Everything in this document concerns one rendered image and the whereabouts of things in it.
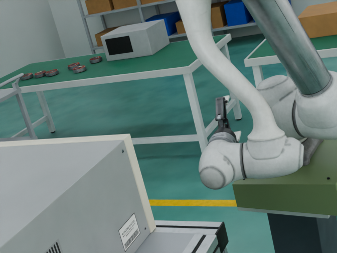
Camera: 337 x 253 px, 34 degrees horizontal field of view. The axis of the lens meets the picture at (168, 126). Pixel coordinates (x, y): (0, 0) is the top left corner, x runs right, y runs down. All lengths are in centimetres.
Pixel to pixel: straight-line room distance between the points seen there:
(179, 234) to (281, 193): 75
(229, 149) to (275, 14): 39
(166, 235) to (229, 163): 50
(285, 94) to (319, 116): 17
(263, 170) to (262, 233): 163
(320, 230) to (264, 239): 115
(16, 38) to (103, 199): 798
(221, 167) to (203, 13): 41
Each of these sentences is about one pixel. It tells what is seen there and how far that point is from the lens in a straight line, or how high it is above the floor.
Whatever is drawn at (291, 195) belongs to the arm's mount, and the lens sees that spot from 176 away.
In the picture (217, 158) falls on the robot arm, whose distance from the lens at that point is 151.
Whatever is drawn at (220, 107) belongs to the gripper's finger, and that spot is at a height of 110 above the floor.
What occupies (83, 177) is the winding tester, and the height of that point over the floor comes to 131.
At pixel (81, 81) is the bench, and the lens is 436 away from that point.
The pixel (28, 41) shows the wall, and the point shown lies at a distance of 906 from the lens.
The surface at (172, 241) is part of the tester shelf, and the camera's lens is 105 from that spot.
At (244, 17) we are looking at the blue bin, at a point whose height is 37.
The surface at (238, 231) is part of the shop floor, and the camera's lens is 319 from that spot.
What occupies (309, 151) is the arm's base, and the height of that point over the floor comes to 88.
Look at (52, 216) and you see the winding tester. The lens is 85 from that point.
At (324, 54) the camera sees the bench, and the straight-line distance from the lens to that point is 358.
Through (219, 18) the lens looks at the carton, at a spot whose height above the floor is 40.
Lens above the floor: 165
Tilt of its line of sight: 19 degrees down
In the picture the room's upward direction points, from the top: 14 degrees counter-clockwise
